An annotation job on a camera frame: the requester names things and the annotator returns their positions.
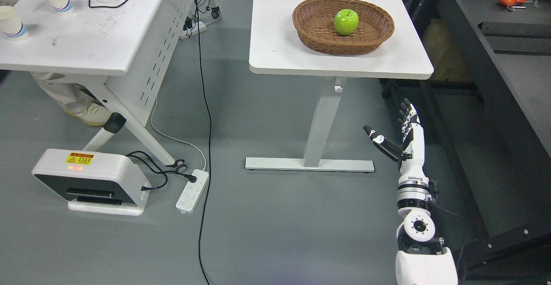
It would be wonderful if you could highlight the green apple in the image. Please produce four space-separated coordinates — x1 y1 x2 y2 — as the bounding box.
333 9 359 36

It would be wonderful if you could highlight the white charging dock device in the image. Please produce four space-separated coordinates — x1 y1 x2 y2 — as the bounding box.
32 149 150 216

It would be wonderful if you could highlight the black metal shelf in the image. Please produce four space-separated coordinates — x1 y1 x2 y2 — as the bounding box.
381 0 551 282

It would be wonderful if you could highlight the white power strip near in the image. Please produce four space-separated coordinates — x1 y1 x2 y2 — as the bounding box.
175 169 209 213

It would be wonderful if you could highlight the white table with basket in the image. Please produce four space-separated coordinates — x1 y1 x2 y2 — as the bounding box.
245 0 433 173

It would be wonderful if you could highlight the person's white shoe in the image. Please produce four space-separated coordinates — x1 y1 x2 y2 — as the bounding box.
64 103 111 127

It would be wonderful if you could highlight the white power strip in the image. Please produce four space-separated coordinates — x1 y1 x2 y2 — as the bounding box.
175 169 209 213
179 22 206 40

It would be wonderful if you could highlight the white folding desk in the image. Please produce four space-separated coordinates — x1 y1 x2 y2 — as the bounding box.
0 0 195 167

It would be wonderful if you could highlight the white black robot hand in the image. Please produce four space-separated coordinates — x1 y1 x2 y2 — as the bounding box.
363 98 428 183

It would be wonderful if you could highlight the white power strip far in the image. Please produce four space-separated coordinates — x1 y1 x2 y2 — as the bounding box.
179 22 206 40

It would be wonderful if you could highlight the long black cable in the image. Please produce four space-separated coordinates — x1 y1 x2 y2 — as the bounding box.
183 0 213 285

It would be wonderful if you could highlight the brown wicker basket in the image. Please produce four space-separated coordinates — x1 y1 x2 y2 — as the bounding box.
292 0 394 55

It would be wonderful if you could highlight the paper cup left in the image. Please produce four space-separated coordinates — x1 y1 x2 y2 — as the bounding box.
0 5 29 40

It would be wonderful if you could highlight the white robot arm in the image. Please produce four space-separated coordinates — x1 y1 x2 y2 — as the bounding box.
395 177 458 285

